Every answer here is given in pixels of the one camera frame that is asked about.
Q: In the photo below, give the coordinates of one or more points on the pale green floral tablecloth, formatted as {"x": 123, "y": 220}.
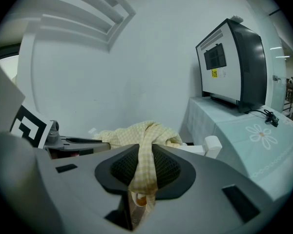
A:
{"x": 234, "y": 135}

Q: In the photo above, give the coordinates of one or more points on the yellow checked clothing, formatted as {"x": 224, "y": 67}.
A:
{"x": 146, "y": 174}

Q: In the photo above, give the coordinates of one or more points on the orange round object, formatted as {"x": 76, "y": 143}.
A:
{"x": 141, "y": 200}

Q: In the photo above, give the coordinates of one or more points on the black mesh chair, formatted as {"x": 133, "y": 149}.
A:
{"x": 122, "y": 170}

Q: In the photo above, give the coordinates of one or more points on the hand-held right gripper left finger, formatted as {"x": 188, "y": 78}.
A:
{"x": 78, "y": 194}

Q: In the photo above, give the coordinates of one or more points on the grey black microwave oven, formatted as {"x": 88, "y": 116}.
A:
{"x": 217, "y": 82}

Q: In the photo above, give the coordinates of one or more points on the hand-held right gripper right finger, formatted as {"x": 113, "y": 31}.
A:
{"x": 205, "y": 203}

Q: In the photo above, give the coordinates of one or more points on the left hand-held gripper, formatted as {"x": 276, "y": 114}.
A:
{"x": 27, "y": 128}

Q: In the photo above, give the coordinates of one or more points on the glass door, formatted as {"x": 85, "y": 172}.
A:
{"x": 278, "y": 57}

